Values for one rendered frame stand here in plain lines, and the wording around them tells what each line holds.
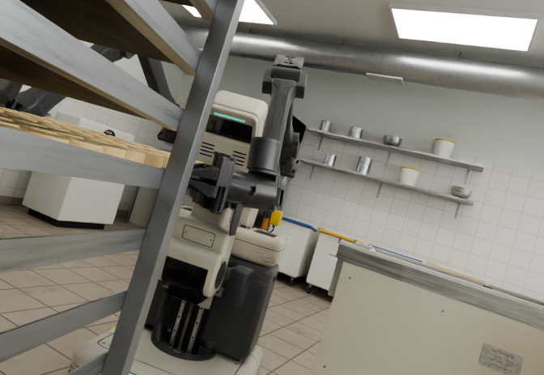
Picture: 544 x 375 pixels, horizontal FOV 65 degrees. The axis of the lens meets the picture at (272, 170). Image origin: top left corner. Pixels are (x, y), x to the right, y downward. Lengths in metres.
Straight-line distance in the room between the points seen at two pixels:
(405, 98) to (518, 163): 1.53
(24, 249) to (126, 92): 0.19
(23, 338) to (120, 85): 0.27
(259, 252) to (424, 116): 4.29
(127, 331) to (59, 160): 0.32
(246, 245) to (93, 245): 1.32
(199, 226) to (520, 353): 1.09
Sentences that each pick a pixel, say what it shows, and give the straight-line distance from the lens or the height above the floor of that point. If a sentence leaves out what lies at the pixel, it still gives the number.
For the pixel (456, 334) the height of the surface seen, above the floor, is 0.74.
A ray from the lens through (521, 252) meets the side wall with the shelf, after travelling 5.59.
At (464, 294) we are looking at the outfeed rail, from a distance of 1.52.
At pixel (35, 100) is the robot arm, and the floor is 1.04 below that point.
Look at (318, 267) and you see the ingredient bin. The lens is 5.12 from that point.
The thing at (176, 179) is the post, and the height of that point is 0.97.
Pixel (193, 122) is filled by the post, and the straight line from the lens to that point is 0.63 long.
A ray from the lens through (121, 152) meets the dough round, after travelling 0.58.
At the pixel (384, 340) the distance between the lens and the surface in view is 1.54.
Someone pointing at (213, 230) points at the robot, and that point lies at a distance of 1.58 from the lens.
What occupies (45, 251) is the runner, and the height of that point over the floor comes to 0.87.
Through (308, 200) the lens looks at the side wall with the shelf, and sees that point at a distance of 5.89.
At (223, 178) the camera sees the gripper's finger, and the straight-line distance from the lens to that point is 0.72.
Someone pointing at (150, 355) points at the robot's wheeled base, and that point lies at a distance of 1.80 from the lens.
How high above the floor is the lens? 0.99
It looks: 3 degrees up
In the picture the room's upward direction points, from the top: 17 degrees clockwise
